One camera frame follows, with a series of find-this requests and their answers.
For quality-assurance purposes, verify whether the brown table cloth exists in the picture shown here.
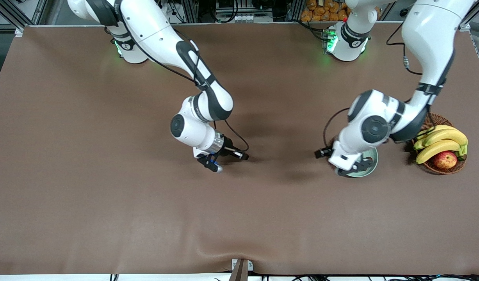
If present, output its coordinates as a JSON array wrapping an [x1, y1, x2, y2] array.
[[0, 23, 479, 276]]

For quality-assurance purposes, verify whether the pile of orange breads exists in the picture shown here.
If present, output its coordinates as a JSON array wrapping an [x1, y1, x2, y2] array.
[[301, 0, 351, 22]]

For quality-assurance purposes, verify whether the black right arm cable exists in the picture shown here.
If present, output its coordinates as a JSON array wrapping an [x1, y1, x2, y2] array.
[[118, 0, 250, 153]]

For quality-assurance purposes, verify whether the aluminium frame profile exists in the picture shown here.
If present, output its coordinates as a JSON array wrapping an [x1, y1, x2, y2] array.
[[181, 0, 199, 23]]

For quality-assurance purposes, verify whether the pale green plate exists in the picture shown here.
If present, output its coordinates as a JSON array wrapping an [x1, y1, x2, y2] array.
[[345, 147, 379, 178]]

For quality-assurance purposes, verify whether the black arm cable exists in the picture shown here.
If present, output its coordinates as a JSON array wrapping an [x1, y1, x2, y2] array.
[[118, 0, 250, 153], [323, 21, 424, 149]]

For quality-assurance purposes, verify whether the metal table clamp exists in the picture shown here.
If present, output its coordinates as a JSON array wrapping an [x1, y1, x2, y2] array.
[[228, 258, 254, 281]]

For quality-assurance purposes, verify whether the large yellow banana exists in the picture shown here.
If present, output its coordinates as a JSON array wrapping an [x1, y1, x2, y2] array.
[[424, 129, 468, 147], [416, 140, 461, 165]]

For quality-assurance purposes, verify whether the red apple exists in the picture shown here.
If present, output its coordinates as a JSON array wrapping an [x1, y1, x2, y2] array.
[[433, 151, 458, 169]]

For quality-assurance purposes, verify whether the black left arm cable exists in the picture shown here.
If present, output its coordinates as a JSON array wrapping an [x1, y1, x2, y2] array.
[[323, 21, 424, 149]]

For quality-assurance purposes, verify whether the brown wicker basket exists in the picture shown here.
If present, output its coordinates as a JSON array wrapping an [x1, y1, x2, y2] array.
[[413, 113, 467, 175]]

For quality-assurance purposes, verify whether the greenish yellow banana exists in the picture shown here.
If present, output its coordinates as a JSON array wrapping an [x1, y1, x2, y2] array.
[[427, 125, 457, 135]]

